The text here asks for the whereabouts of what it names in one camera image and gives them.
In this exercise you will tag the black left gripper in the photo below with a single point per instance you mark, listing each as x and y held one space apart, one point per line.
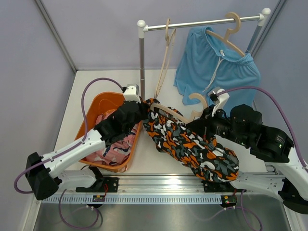
143 108

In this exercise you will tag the silver clothes rack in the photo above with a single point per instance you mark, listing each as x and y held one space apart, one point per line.
261 19

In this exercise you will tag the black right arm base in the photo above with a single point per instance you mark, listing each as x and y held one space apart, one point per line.
217 187

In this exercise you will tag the aluminium front rail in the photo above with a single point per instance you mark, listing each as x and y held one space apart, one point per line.
169 183

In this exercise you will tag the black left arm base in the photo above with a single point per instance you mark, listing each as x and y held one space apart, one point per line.
107 184

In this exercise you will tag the orange camouflage shorts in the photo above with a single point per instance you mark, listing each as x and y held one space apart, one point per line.
207 159

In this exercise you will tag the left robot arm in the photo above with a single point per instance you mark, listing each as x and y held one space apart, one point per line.
45 173

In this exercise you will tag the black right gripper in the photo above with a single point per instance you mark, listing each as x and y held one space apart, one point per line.
203 126

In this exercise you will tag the blue shorts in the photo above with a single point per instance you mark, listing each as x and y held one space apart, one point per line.
208 63

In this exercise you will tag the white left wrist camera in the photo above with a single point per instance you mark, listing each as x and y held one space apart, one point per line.
131 93

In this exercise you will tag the pink shark print shorts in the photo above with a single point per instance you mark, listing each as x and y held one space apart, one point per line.
115 154

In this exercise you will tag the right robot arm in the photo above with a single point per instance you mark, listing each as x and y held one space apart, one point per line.
271 145

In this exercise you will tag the white slotted cable duct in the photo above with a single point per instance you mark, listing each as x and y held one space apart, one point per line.
117 199

